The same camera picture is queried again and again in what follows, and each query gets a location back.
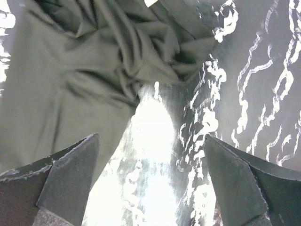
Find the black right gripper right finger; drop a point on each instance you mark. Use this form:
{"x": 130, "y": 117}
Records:
{"x": 251, "y": 191}

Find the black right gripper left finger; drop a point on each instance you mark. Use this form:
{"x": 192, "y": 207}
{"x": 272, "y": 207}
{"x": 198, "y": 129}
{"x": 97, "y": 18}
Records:
{"x": 52, "y": 191}

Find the black t shirt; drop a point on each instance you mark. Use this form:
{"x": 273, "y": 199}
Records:
{"x": 77, "y": 67}

